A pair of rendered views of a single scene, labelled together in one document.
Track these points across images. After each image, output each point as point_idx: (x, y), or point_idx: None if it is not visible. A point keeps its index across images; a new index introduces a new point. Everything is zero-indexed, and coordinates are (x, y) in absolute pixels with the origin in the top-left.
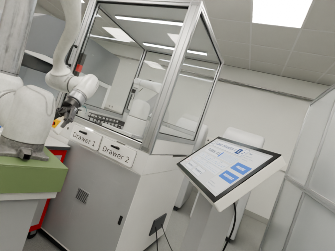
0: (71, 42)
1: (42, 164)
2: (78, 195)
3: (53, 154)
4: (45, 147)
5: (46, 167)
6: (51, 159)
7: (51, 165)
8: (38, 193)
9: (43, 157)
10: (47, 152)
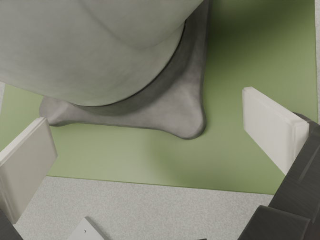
0: None
1: (23, 95)
2: None
3: (128, 181)
4: (239, 185)
5: (3, 101)
6: (65, 142)
7: (17, 123)
8: None
9: (41, 102)
10: (149, 162)
